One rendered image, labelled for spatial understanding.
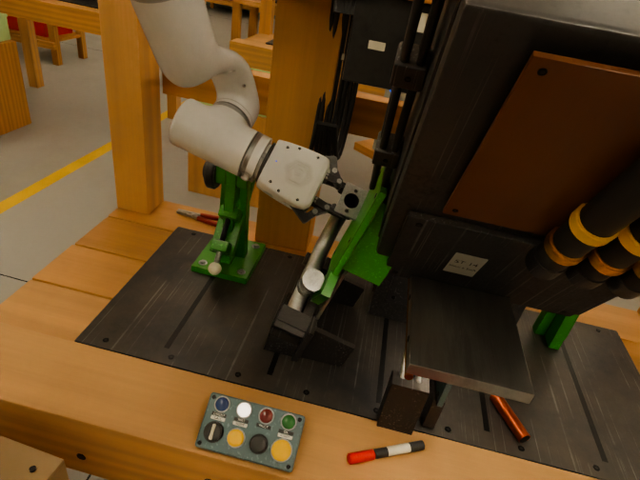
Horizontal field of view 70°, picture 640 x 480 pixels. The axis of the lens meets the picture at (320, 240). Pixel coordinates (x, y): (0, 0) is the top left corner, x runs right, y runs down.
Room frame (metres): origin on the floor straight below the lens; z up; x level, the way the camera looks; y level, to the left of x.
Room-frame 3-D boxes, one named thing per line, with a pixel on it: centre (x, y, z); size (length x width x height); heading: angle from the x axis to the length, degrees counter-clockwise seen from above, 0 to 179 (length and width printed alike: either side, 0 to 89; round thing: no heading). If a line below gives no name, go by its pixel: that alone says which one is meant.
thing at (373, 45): (0.93, -0.08, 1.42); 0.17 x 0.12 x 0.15; 85
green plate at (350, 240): (0.66, -0.09, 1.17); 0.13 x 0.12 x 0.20; 85
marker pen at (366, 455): (0.44, -0.16, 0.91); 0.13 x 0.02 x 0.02; 112
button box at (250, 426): (0.44, 0.05, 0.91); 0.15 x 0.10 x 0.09; 85
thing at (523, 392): (0.61, -0.24, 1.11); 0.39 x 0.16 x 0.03; 175
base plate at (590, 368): (0.72, -0.17, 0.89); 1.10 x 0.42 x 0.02; 85
